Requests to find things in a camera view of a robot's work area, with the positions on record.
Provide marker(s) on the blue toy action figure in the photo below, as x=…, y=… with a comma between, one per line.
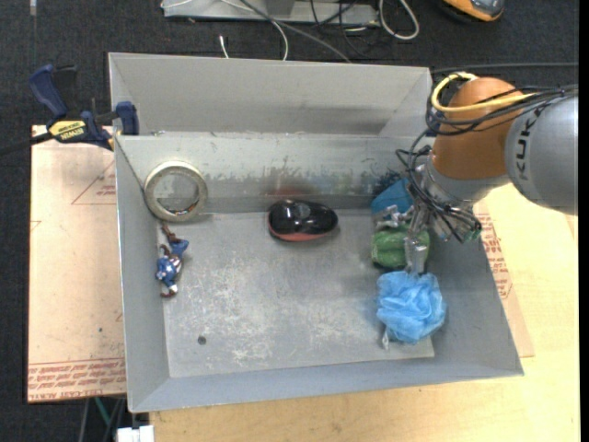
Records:
x=169, y=265

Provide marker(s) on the black and red computer mouse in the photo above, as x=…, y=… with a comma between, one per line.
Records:
x=303, y=224

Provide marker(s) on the brown cardboard board red print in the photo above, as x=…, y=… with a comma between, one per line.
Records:
x=73, y=270

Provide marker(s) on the blue sponge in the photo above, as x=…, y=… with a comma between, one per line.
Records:
x=391, y=196

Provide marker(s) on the grey metal bin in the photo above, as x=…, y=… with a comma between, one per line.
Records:
x=285, y=293

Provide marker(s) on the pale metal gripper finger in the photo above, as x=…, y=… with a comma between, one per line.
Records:
x=416, y=258
x=395, y=217

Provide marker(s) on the green soft toy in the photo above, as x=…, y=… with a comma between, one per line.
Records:
x=391, y=249

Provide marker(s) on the blue mesh bath pouf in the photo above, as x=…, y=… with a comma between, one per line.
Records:
x=409, y=309

